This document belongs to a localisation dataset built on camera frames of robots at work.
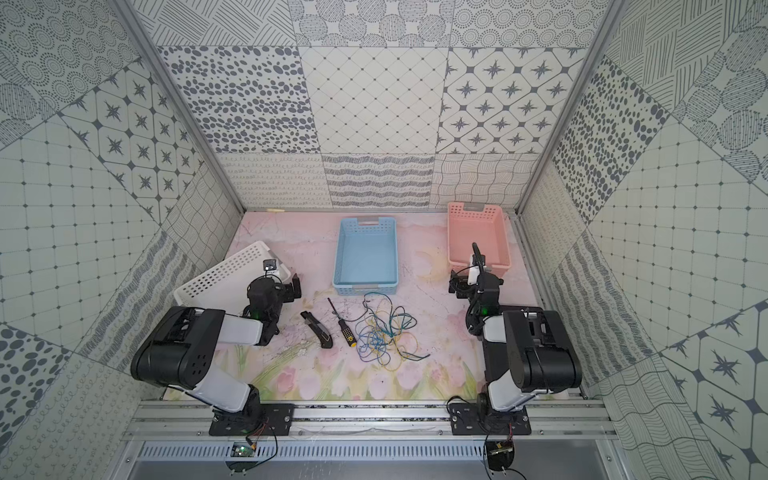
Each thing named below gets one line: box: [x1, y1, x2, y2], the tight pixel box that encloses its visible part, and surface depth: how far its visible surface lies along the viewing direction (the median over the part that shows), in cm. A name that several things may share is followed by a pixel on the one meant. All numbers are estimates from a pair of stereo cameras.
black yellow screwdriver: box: [327, 297, 357, 347], surface depth 88 cm
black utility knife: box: [300, 310, 333, 349], surface depth 90 cm
